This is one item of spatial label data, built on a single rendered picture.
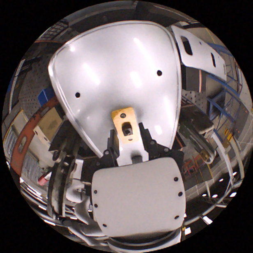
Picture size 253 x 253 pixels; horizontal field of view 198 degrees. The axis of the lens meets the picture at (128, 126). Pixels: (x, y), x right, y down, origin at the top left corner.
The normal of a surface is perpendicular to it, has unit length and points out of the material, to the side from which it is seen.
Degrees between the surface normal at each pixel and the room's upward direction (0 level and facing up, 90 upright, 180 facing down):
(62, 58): 0
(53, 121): 90
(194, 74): 0
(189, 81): 0
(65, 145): 90
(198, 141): 78
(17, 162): 90
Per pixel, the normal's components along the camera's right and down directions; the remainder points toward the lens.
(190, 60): 0.11, 0.63
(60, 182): 0.97, -0.13
